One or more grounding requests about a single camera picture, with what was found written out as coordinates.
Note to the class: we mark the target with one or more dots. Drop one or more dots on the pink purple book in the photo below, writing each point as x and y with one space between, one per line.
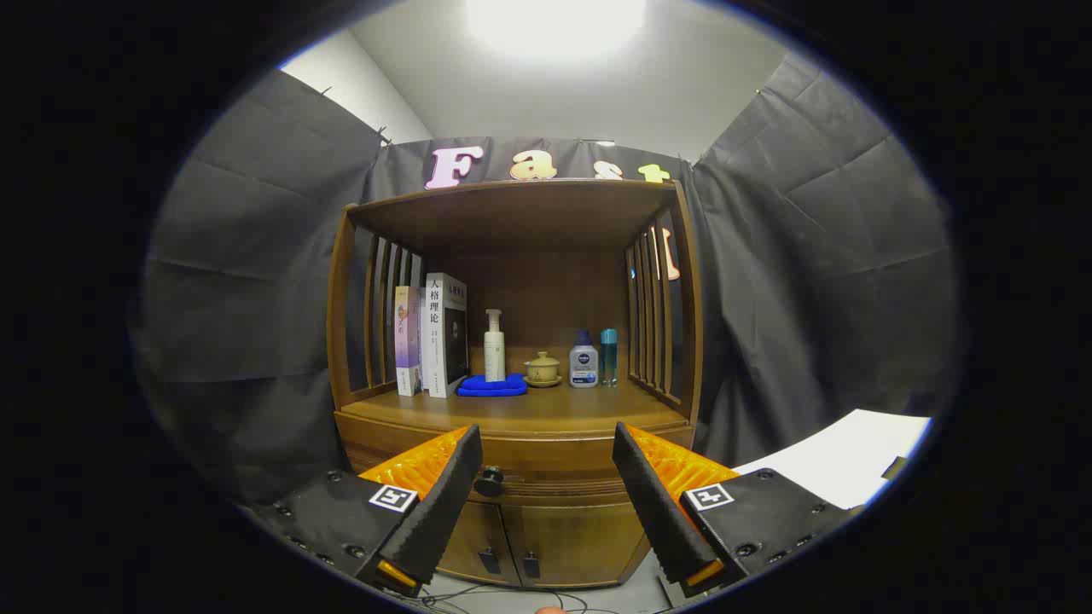
407 341

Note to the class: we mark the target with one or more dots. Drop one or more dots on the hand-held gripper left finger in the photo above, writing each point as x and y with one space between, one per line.
444 503

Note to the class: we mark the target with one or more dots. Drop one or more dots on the wooden drawer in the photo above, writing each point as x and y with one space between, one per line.
546 460

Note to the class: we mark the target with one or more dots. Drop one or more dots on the wooden cabinet door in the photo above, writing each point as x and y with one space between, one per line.
473 529
580 546

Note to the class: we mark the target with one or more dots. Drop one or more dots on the white pump bottle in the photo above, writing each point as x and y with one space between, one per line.
494 354

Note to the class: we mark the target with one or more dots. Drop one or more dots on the thick white book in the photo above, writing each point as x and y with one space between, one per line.
439 333

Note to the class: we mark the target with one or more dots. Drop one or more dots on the black backdrop cloth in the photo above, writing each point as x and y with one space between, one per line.
247 281

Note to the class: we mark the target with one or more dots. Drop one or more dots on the black drawer knob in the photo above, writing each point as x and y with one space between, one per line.
490 482

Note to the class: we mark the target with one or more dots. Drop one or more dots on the white board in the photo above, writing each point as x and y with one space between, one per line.
845 460

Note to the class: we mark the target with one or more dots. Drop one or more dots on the blue folded cloth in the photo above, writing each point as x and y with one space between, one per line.
492 386

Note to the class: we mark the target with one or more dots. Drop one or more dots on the wooden cabinet with slatted hutch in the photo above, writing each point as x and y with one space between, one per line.
554 290

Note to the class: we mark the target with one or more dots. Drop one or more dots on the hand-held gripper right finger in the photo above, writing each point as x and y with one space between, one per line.
657 503

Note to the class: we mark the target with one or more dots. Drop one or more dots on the beige lidded tea cup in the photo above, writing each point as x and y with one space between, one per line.
543 368

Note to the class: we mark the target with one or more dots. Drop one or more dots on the white blue-capped lotion bottle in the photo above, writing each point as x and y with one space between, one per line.
583 367

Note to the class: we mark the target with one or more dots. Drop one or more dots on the wooden countertop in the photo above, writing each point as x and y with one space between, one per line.
563 405

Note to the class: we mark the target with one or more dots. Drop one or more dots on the slim teal bottle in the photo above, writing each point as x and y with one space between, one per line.
608 354

